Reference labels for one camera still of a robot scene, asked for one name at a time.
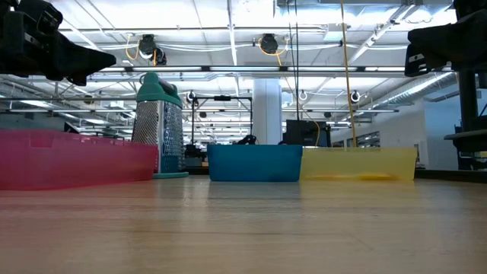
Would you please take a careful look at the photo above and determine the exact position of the black aluminium table frame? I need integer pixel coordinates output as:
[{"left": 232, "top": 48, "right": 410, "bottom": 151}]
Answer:
[{"left": 414, "top": 168, "right": 487, "bottom": 183}]

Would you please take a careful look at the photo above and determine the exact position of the black vertical post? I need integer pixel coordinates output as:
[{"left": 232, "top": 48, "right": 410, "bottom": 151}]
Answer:
[{"left": 458, "top": 69, "right": 481, "bottom": 133}]

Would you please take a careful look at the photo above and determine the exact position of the teal-handled metal box grater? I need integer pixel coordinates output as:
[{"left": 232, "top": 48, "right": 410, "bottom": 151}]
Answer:
[{"left": 131, "top": 71, "right": 190, "bottom": 180}]

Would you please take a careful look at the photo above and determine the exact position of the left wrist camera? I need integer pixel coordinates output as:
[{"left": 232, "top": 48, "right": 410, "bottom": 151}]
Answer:
[{"left": 14, "top": 0, "right": 65, "bottom": 35}]

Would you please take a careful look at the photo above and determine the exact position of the yellow silicone spatula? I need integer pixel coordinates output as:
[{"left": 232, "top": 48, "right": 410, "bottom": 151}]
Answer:
[{"left": 307, "top": 173, "right": 399, "bottom": 182}]

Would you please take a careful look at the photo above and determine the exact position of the black background frame stand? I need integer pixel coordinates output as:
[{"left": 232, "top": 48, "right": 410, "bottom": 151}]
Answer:
[{"left": 191, "top": 94, "right": 255, "bottom": 145}]

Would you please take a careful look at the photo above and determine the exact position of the red translucent plastic bin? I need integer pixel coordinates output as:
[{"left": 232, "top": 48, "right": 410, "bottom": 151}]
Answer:
[{"left": 0, "top": 128, "right": 160, "bottom": 191}]

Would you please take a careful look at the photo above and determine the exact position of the grey computer cart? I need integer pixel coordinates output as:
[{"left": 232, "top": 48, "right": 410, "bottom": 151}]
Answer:
[{"left": 444, "top": 128, "right": 487, "bottom": 171}]

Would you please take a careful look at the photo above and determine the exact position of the white pillar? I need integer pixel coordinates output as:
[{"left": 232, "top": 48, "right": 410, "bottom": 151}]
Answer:
[{"left": 252, "top": 78, "right": 284, "bottom": 145}]

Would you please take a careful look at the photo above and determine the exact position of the blue plastic bin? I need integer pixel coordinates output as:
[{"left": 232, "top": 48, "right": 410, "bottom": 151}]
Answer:
[{"left": 206, "top": 143, "right": 304, "bottom": 183}]

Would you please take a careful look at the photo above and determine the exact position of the hanging cable reel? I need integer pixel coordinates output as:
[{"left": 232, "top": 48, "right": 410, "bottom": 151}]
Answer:
[
  {"left": 136, "top": 33, "right": 168, "bottom": 66},
  {"left": 259, "top": 33, "right": 279, "bottom": 55}
]

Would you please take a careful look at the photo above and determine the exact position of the black background monitor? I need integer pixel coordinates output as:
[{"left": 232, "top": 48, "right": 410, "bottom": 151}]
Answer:
[{"left": 285, "top": 119, "right": 332, "bottom": 148}]

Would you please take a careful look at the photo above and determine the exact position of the yellow translucent plastic bin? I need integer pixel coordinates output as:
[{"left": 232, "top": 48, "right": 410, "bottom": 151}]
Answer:
[{"left": 299, "top": 146, "right": 419, "bottom": 182}]

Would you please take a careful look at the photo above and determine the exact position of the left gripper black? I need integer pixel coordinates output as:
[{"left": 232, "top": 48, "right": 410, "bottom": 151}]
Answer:
[{"left": 0, "top": 11, "right": 117, "bottom": 87}]

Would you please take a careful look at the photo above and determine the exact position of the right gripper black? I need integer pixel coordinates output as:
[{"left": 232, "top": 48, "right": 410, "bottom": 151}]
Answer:
[{"left": 404, "top": 9, "right": 487, "bottom": 77}]

